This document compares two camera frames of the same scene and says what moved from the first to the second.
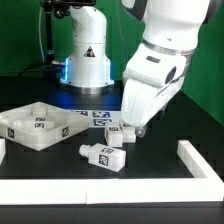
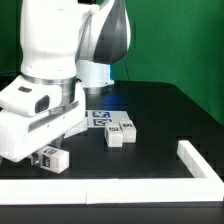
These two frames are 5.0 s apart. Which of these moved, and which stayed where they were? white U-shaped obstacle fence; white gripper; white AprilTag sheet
Moved: white gripper
Stayed: white AprilTag sheet; white U-shaped obstacle fence
